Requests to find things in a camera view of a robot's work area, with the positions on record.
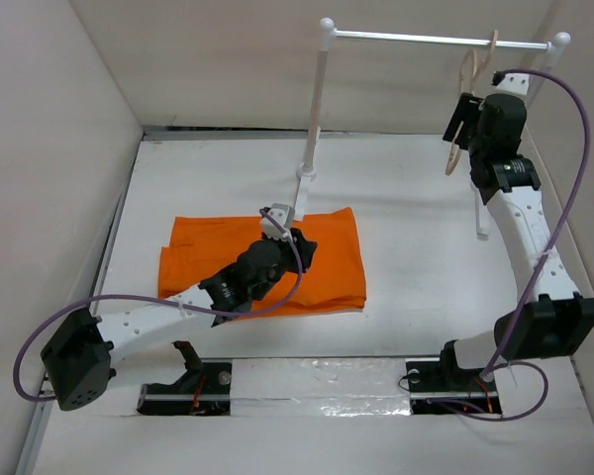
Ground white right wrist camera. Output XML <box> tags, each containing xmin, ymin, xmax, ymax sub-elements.
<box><xmin>491</xmin><ymin>71</ymin><xmax>530</xmax><ymax>98</ymax></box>

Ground orange trousers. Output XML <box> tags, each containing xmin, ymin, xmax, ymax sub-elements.
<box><xmin>157</xmin><ymin>207</ymin><xmax>367</xmax><ymax>317</ymax></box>

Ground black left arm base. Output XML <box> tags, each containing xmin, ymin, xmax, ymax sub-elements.
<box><xmin>136</xmin><ymin>340</ymin><xmax>233</xmax><ymax>417</ymax></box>

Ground wooden clothes hanger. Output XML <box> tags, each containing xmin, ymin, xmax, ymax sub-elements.
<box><xmin>445</xmin><ymin>30</ymin><xmax>499</xmax><ymax>176</ymax></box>

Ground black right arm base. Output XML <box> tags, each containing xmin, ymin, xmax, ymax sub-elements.
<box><xmin>398</xmin><ymin>340</ymin><xmax>503</xmax><ymax>416</ymax></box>

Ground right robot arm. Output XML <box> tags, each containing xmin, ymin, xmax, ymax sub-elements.
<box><xmin>438</xmin><ymin>93</ymin><xmax>594</xmax><ymax>390</ymax></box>

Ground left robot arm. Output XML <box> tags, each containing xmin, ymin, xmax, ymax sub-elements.
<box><xmin>41</xmin><ymin>228</ymin><xmax>318</xmax><ymax>412</ymax></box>

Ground white clothes rack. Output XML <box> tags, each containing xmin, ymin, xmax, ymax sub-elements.
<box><xmin>293</xmin><ymin>18</ymin><xmax>571</xmax><ymax>222</ymax></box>

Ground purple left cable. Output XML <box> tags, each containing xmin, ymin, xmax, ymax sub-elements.
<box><xmin>13</xmin><ymin>207</ymin><xmax>304</xmax><ymax>402</ymax></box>

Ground white foam front panel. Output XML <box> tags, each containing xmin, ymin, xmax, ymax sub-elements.
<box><xmin>34</xmin><ymin>361</ymin><xmax>594</xmax><ymax>474</ymax></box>

